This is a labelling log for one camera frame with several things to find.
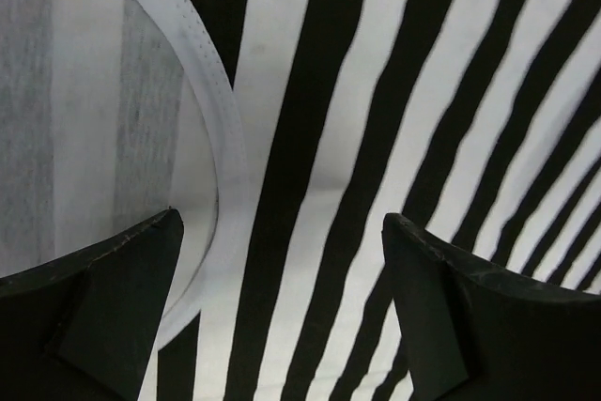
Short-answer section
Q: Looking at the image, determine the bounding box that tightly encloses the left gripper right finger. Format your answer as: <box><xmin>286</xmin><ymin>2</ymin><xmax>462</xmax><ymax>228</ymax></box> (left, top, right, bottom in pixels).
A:
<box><xmin>382</xmin><ymin>213</ymin><xmax>600</xmax><ymax>400</ymax></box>

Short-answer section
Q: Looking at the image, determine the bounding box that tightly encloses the black white striped tank top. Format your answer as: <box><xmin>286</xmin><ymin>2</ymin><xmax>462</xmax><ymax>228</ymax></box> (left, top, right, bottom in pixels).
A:
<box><xmin>1</xmin><ymin>0</ymin><xmax>600</xmax><ymax>400</ymax></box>

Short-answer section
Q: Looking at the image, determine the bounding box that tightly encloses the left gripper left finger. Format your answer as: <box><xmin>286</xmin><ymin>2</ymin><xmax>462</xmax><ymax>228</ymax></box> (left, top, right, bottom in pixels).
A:
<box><xmin>1</xmin><ymin>208</ymin><xmax>183</xmax><ymax>400</ymax></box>

